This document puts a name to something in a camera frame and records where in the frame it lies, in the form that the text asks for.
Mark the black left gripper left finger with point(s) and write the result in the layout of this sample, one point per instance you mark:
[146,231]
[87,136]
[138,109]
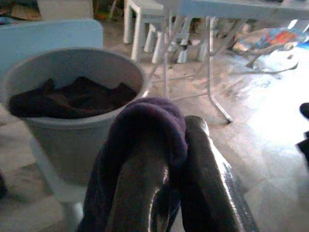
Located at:
[135,193]

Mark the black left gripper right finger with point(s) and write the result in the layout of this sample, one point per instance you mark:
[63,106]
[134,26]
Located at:
[205,188]

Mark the dark purple garment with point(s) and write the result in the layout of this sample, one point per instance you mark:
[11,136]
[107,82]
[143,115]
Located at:
[149,116]

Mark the grey plastic laundry bin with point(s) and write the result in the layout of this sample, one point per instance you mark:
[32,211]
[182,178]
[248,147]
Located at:
[72,149]

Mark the dark clothes pile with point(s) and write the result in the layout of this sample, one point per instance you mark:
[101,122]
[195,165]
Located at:
[72,101]

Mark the white plastic stool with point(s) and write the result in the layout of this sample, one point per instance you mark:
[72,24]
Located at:
[158,48]
[182,56]

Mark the colourful baby bouncer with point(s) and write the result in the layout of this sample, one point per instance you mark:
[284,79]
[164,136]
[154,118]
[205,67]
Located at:
[277,38]

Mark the light blue bin lid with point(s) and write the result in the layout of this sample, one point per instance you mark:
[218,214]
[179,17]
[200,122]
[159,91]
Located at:
[48,33]

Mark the white folding table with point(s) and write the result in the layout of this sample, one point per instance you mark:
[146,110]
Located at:
[229,7]

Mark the white small table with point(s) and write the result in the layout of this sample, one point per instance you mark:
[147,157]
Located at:
[142,9]

